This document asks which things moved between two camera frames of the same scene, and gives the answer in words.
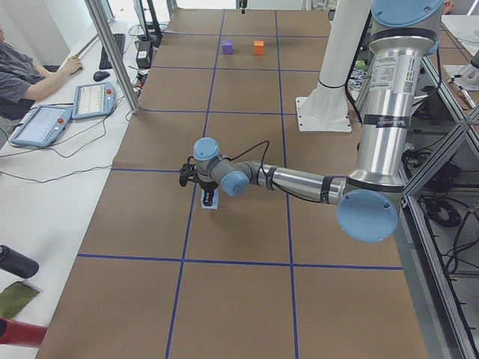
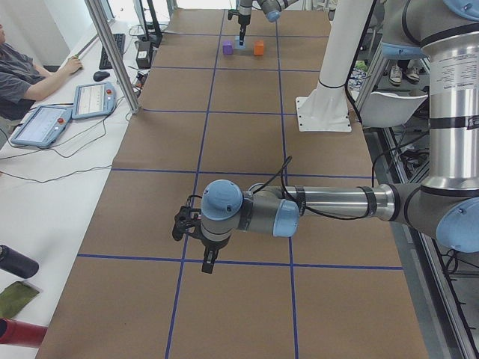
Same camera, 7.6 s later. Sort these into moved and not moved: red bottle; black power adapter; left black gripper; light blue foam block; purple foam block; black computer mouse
Moved: light blue foam block; left black gripper
Not moved: black power adapter; red bottle; black computer mouse; purple foam block
